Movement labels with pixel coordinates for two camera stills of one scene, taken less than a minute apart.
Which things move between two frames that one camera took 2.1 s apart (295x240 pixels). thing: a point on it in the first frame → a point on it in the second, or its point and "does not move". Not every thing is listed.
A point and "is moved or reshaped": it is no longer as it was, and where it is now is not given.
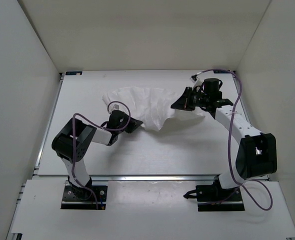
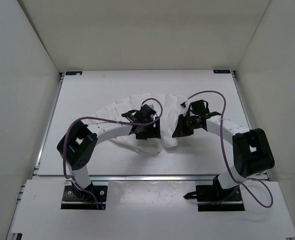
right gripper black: (184, 102) → (180, 131)
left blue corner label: (79, 73) does not move
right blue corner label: (221, 71) does not move
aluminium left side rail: (49, 124) does not move
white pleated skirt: (152, 106) is moved or reshaped
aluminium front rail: (154, 178) does not move
